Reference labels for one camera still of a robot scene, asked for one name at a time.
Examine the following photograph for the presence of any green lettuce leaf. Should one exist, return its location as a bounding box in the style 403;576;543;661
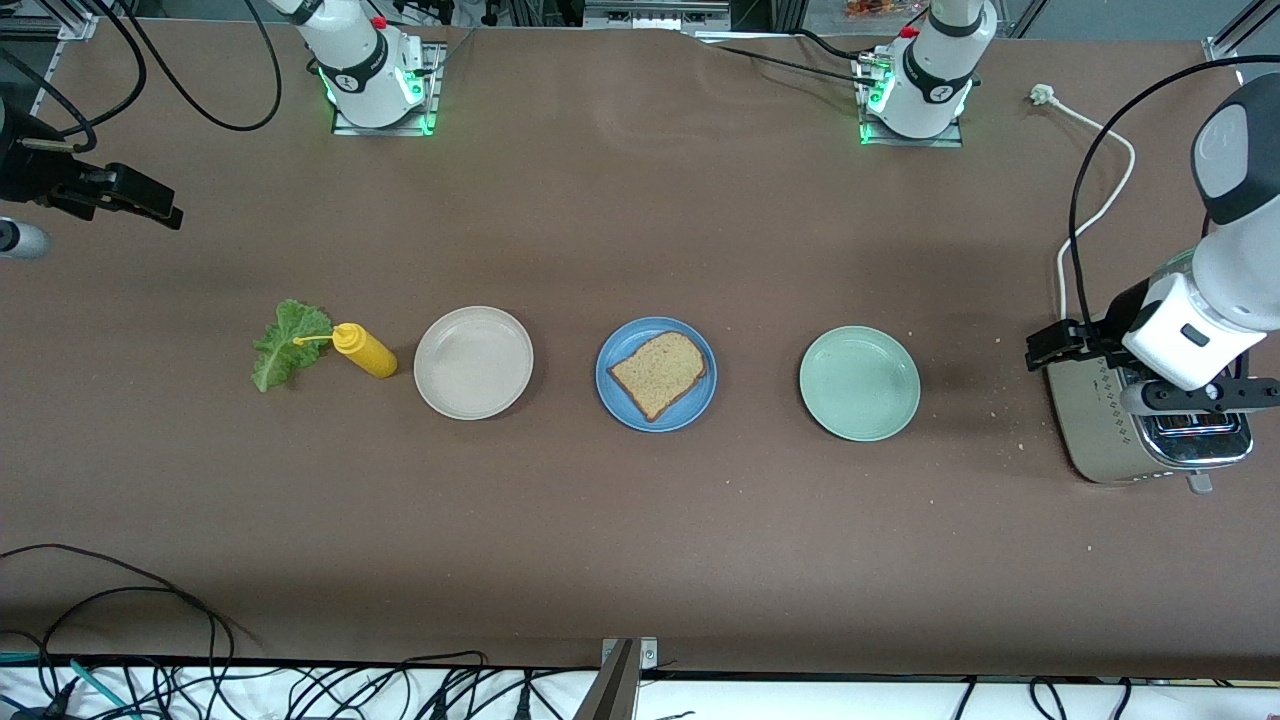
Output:
250;298;336;394

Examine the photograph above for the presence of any yellow mustard squeeze bottle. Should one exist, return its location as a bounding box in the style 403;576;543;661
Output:
292;322;399;380

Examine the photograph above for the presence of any light brown bread slice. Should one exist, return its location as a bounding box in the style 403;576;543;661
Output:
607;330;709;423

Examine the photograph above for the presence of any green round plate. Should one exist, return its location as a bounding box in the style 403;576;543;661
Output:
798;325;922;443

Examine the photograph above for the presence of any beige round plate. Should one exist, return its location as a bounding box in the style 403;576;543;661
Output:
413;305;535;421

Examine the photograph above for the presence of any blue round plate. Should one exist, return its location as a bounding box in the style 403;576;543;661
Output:
595;316;718;433

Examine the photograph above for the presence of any beige chrome toaster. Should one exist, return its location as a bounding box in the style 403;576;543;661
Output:
1044;330;1255;495

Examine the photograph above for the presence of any grey power strip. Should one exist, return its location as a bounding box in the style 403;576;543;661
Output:
583;0;733;31

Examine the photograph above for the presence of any black right arm loop cable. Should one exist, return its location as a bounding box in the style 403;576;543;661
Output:
95;0;283;133

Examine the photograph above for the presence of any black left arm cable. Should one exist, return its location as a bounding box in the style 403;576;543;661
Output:
1068;55;1280;336

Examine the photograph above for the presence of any aluminium frame profile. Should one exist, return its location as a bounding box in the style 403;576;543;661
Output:
1203;0;1280;69
0;0;101;43

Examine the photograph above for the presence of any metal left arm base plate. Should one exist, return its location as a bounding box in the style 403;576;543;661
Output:
858;50;966;148

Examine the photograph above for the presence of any white toaster power cord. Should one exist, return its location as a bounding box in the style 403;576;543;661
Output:
1030;84;1138;326

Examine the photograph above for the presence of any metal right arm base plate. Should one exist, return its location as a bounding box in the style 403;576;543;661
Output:
332;42;443;137

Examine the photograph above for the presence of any black base supply cable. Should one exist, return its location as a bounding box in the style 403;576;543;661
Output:
690;28;881;91

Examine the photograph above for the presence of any long black looped cable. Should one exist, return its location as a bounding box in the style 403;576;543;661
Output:
0;543;263;720

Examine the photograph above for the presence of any teal cable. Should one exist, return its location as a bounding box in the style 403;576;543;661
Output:
0;650;136;720

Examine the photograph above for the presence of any grey metal edge bracket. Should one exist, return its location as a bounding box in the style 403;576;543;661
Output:
572;637;661;720

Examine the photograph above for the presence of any black cable with plug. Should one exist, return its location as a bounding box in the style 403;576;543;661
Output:
490;665;561;720
400;655;491;720

